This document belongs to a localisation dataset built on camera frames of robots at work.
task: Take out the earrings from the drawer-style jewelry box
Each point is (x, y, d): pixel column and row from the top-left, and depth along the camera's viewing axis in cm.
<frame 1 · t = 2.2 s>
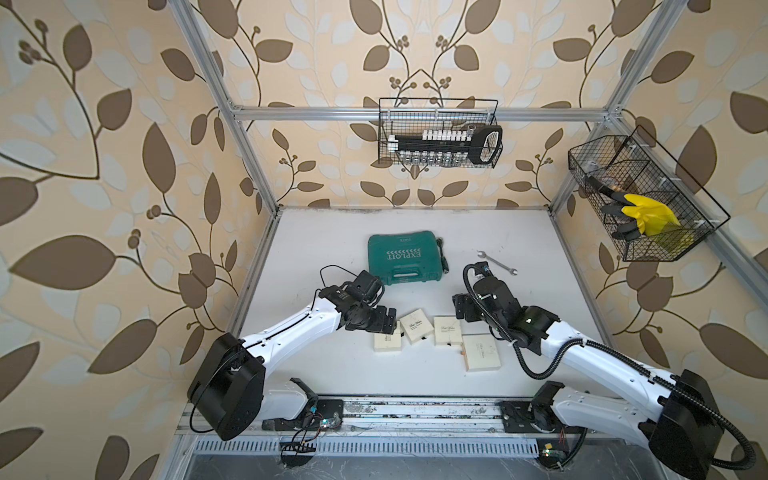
left hand: (380, 321, 83), fingers open
right hand: (467, 296, 83), fingers open
green plastic tool case: (405, 257, 102), point 6 cm above the table
silver open-end wrench: (482, 254, 108), on the table
cream jewelry box leftmost: (384, 342, 86), point 3 cm above the table
cream jewelry box: (415, 326, 88), point 4 cm above the table
cream jewelry box 2: (447, 331, 87), point 4 cm above the table
large cream jewelry box: (480, 353, 84), point 3 cm above the table

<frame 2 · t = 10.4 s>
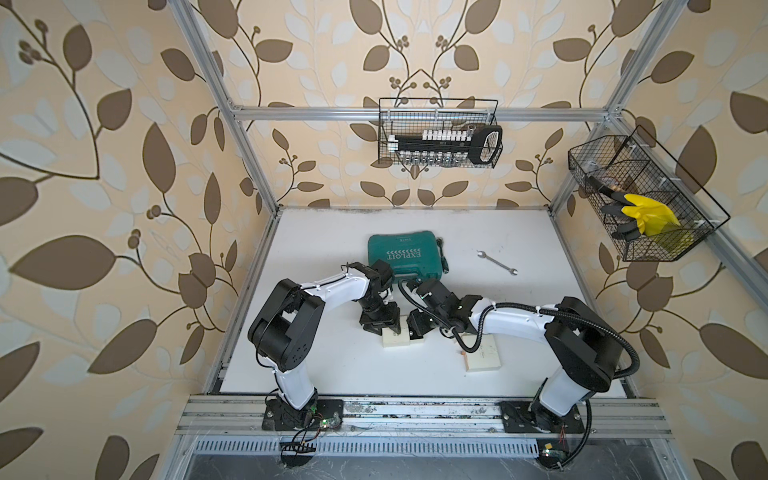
left hand: (390, 328, 86), fingers open
right hand: (410, 319, 88), fingers open
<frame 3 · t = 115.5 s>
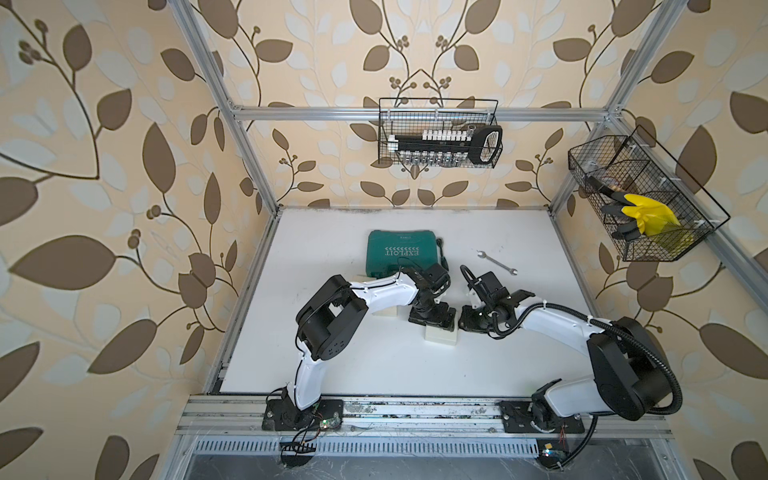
left hand: (441, 322, 87), fingers open
right hand: (461, 324, 89), fingers open
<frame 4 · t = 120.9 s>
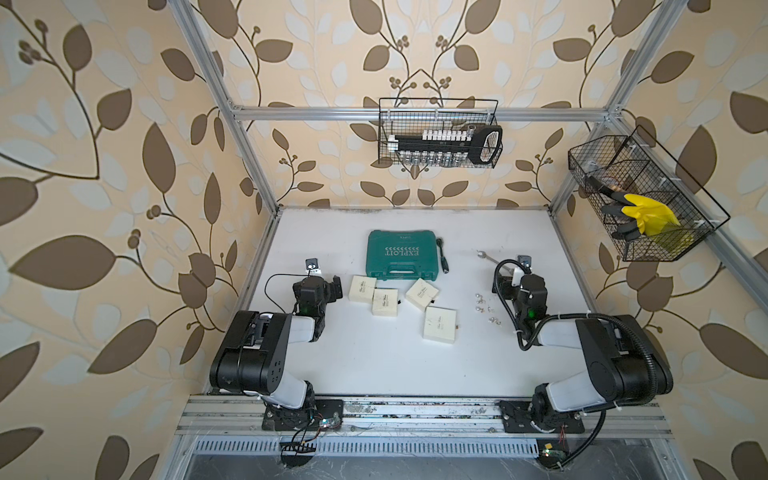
left hand: (315, 276, 94), fingers open
right hand: (514, 273, 93), fingers open
pearl gold earrings: (479, 298, 98), on the table
